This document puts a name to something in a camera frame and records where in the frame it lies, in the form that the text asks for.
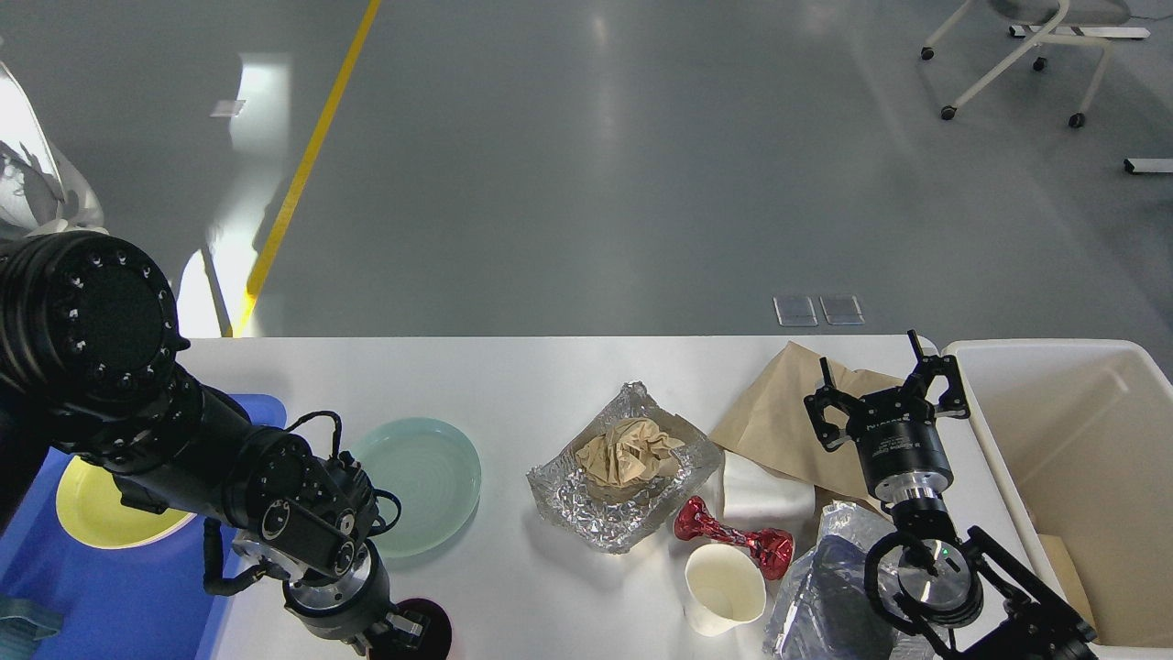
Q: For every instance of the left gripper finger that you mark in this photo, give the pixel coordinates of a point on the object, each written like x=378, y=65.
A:
x=398, y=633

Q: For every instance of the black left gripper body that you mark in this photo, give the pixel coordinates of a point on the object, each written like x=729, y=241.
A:
x=351, y=610

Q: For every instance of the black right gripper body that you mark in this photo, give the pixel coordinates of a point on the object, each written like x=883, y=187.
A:
x=898, y=445

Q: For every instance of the pink mug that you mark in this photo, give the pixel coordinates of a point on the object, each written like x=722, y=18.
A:
x=434, y=643

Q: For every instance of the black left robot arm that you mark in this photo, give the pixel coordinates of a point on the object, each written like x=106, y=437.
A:
x=90, y=343

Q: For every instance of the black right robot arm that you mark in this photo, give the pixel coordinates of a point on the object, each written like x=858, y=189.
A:
x=965, y=595

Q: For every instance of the brown paper bag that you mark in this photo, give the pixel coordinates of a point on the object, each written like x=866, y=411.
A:
x=769, y=425

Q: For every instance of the white napkin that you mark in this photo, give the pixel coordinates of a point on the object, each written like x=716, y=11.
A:
x=757, y=496

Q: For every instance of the beige waste bin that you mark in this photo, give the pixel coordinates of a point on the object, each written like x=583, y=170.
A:
x=1078, y=433

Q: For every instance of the red foil wrapper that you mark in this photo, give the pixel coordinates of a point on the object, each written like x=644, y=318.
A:
x=771, y=550

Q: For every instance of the light green plate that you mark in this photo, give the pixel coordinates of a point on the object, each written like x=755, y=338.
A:
x=435, y=472

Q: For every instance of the blue plastic tray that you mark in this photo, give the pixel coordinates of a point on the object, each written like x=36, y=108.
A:
x=143, y=603

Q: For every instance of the white paper cup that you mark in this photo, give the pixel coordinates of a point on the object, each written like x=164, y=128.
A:
x=725, y=589

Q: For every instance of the crumpled aluminium foil tray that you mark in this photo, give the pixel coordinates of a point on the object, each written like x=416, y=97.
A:
x=613, y=520

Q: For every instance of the yellow plate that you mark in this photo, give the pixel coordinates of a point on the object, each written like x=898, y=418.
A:
x=89, y=509

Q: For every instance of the white bar on floor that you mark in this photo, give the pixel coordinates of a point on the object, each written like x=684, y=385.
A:
x=1148, y=166

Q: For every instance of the white office chair right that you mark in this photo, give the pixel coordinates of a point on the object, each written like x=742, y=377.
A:
x=1077, y=24

